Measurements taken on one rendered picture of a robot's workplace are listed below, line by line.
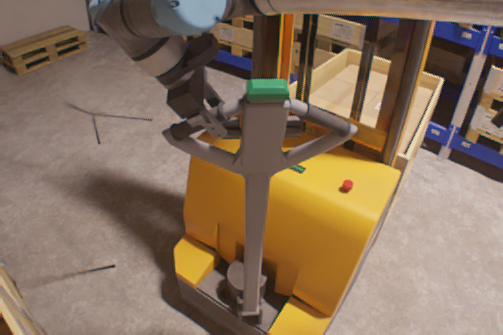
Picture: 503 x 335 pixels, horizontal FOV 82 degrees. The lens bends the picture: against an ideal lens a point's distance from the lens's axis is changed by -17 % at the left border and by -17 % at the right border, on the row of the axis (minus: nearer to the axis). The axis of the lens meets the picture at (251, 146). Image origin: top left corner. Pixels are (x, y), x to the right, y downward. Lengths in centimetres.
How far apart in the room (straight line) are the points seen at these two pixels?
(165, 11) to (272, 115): 36
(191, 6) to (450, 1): 30
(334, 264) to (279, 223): 26
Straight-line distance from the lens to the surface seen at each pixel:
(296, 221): 127
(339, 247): 125
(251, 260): 114
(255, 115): 69
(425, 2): 41
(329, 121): 75
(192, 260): 167
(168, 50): 57
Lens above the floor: 171
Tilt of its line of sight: 36 degrees down
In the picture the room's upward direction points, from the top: 2 degrees clockwise
